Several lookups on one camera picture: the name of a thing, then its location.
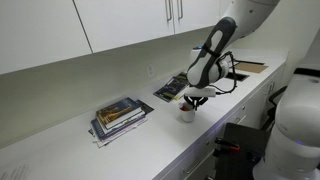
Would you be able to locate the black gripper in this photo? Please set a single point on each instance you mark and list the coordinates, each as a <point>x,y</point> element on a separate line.
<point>196,100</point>

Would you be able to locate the white cup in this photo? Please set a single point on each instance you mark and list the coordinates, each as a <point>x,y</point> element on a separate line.
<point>188,115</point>

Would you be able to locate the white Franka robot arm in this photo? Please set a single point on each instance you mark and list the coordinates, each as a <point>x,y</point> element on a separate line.
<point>206,63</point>

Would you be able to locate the red item in cup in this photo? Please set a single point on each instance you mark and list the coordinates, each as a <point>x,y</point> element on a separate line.
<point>184,108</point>

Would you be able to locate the dark magazine with yellow print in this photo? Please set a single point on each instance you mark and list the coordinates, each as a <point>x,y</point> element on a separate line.
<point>170,88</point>

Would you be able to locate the pile of spread magazines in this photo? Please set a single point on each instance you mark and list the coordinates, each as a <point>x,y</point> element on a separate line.
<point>182,77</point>

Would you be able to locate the round silver drawer lock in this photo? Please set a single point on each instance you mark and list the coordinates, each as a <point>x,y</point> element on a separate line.
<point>207,142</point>

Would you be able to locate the black clamp orange tip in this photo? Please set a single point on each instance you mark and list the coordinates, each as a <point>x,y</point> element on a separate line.
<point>226,144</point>

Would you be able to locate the black flat tray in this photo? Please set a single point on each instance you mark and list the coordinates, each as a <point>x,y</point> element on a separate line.
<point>238,76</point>

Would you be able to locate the white drawer front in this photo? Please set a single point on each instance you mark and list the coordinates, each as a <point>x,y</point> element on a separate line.
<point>200,163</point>

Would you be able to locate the black robot cart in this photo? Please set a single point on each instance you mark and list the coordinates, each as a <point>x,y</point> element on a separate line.
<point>240,146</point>

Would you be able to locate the brown cardboard sheet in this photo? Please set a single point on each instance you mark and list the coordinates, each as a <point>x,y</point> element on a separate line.
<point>251,67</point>

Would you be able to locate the dark hardcover book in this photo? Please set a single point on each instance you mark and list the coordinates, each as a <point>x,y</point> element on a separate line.
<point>118,111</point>

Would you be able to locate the stack of magazines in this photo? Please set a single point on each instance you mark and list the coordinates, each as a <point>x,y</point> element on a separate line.
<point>115,128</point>

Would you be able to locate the stack of books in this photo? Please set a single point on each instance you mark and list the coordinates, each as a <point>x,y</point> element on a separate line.
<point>110,138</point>

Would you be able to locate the white upper cabinet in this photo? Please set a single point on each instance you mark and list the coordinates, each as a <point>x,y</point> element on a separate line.
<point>100,23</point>

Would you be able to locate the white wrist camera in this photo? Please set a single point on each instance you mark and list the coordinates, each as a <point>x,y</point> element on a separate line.
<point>200,91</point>

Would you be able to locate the white wall outlet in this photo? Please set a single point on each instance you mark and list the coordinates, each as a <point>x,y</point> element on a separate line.
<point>150,70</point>

